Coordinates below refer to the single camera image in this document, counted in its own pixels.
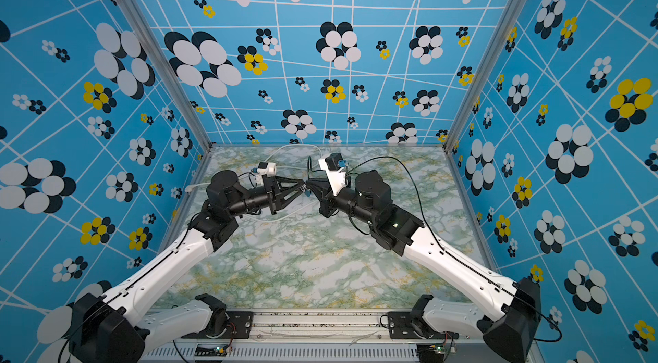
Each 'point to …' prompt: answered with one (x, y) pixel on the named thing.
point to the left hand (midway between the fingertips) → (305, 184)
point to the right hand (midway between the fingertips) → (313, 181)
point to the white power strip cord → (188, 187)
